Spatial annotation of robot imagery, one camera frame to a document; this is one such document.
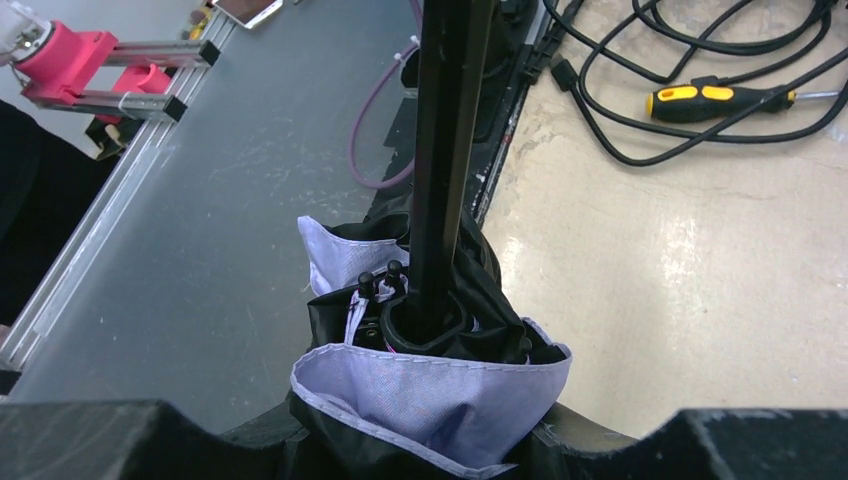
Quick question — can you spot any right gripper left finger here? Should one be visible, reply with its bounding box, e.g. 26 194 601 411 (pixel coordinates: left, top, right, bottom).
1 400 305 479

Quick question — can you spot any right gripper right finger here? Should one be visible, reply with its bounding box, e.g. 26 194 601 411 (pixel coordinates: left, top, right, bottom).
529 405 847 479

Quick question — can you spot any lilac black folding umbrella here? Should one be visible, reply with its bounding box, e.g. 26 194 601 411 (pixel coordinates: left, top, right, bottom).
279 1 572 479

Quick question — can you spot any yellow black screwdriver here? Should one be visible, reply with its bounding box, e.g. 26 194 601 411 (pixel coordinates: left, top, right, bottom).
646 84 840 124

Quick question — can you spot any aluminium frame rail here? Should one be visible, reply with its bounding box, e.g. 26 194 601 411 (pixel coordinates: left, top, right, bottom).
1 12 236 372

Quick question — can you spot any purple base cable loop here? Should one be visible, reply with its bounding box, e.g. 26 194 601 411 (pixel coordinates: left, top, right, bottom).
348 0 425 192

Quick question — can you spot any black coiled cable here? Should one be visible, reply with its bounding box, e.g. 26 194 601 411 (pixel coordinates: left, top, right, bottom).
541 0 848 168

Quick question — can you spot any pink bracket fixture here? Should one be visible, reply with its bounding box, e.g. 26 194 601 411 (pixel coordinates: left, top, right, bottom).
1 1 220 124

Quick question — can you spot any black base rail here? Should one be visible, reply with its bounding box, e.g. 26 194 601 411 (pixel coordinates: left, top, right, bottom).
349 1 549 225

